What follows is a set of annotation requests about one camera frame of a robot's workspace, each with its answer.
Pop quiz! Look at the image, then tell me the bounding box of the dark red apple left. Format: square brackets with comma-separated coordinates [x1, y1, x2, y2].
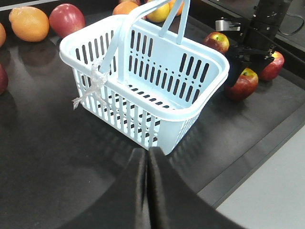
[0, 65, 9, 95]

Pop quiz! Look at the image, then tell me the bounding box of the light blue plastic basket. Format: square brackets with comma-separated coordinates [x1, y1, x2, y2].
[60, 0, 229, 154]

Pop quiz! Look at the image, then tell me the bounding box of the big red apple back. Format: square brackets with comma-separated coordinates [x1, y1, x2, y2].
[49, 3, 85, 38]

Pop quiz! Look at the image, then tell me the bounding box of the large orange right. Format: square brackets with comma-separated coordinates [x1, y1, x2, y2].
[168, 0, 184, 17]

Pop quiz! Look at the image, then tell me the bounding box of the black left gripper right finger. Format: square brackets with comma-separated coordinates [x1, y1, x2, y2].
[147, 147, 241, 229]

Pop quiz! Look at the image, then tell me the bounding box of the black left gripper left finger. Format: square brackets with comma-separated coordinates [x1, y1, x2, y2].
[61, 148, 147, 229]

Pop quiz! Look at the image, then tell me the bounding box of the yellow orange fruit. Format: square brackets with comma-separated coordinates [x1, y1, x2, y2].
[146, 3, 170, 23]

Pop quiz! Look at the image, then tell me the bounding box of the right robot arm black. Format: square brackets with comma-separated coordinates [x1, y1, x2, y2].
[215, 0, 291, 86]

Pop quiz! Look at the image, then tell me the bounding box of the orange with navel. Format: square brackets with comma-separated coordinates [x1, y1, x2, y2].
[112, 0, 139, 15]

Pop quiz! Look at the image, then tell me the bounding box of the orange back left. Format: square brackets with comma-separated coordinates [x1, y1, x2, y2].
[0, 23, 7, 47]

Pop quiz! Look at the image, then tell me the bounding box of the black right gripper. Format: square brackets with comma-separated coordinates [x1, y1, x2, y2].
[224, 44, 276, 87]

